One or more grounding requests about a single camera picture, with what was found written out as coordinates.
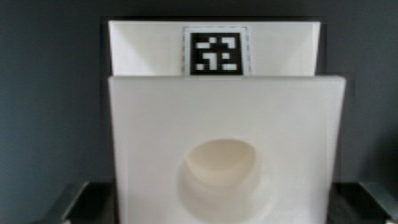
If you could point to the white lamp base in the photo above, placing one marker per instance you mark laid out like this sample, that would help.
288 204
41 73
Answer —
224 122

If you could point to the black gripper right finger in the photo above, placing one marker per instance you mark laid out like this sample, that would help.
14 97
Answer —
363 204

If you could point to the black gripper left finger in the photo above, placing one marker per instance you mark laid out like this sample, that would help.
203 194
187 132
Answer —
84 205

